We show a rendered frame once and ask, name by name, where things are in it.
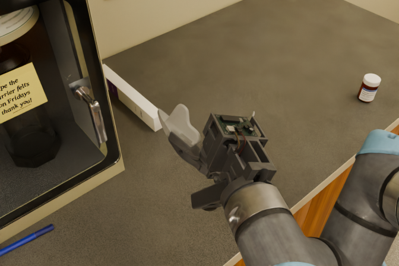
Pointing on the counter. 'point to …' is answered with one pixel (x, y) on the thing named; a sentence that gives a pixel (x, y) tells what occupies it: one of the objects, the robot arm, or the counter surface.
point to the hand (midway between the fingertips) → (199, 116)
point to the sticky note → (19, 92)
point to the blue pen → (26, 239)
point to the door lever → (81, 94)
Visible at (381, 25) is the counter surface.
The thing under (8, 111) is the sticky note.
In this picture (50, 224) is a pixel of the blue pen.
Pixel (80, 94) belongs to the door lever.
